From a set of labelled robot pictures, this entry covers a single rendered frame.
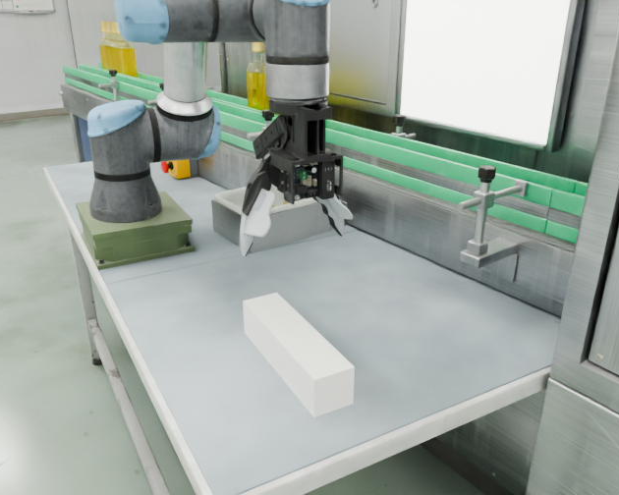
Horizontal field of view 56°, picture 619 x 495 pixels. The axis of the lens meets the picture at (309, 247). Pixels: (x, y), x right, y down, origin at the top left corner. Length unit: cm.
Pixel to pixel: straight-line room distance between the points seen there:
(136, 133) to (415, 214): 60
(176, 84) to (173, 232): 30
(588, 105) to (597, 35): 12
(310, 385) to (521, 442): 88
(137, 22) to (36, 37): 665
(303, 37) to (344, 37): 95
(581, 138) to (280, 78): 71
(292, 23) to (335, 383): 45
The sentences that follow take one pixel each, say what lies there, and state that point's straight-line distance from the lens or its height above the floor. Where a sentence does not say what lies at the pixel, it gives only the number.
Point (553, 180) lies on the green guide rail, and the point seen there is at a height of 96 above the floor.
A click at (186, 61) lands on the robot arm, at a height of 115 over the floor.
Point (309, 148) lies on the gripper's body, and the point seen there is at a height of 109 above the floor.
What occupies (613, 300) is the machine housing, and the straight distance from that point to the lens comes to 85.
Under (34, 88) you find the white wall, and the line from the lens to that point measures 739.
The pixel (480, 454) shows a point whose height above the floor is 15.
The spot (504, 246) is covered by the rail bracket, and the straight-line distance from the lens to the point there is 107.
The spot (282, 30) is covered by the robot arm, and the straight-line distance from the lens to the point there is 68.
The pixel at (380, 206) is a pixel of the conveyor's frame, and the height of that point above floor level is 83.
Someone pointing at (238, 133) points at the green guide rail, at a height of 92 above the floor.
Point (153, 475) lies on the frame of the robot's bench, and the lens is 155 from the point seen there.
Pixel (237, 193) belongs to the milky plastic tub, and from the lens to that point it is 139.
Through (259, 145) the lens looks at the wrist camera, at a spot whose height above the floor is 108.
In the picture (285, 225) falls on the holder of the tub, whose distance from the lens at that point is 129.
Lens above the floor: 126
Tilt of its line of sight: 23 degrees down
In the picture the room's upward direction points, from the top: straight up
